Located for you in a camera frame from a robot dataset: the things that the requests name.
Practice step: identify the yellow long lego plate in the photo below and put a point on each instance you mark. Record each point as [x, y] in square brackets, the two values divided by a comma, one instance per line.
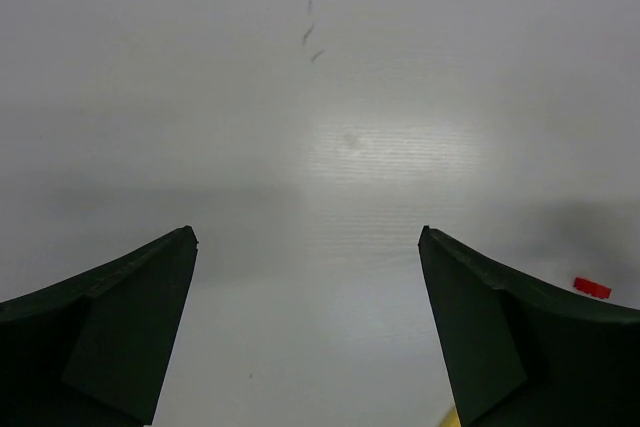
[451, 419]

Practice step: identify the small red lego plate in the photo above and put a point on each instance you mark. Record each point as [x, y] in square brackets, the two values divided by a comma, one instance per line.
[591, 288]

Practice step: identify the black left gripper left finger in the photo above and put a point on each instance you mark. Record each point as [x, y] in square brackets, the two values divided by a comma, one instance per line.
[93, 350]

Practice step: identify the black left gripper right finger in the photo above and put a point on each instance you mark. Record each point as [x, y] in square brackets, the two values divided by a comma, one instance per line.
[522, 352]

